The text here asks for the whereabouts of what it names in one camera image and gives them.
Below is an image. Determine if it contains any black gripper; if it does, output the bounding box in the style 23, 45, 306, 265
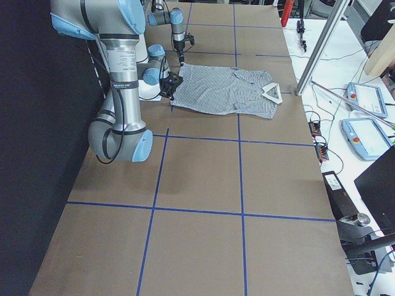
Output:
159, 72, 183, 101
173, 40, 185, 66

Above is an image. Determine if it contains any striped polo shirt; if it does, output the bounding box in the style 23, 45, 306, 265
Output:
171, 64, 283, 119

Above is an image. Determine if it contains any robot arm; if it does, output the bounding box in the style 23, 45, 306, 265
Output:
51, 1, 194, 165
148, 1, 187, 66

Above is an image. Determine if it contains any red cylinder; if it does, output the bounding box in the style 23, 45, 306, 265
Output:
281, 0, 294, 27

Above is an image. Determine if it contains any orange connector block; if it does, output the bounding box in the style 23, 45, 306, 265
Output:
308, 121, 329, 163

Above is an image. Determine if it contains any upper teach pendant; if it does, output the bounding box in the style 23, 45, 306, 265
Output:
346, 82, 388, 118

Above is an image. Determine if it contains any teach pendant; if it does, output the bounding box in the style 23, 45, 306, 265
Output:
346, 82, 388, 118
341, 117, 393, 161

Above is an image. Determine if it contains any lower teach pendant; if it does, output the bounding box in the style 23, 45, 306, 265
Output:
341, 117, 393, 161

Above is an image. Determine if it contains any black monitor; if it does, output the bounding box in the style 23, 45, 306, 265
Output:
354, 146, 394, 229

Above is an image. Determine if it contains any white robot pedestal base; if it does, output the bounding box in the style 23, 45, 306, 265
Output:
129, 0, 164, 102

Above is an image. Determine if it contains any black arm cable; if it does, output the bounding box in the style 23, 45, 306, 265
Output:
88, 39, 130, 165

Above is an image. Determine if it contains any black camera tripod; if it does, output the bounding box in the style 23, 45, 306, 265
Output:
296, 0, 307, 52

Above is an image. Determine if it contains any aluminium frame post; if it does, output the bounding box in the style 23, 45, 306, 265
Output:
295, 0, 352, 96

